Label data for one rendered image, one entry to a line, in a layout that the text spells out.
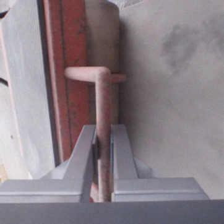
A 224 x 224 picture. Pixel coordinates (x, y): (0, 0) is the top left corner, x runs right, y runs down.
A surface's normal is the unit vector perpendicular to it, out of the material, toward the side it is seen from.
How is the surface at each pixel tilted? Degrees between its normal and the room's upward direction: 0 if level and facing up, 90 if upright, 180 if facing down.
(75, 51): 90
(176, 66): 0
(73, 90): 90
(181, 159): 0
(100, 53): 76
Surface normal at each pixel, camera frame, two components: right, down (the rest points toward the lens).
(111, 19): 0.76, 0.18
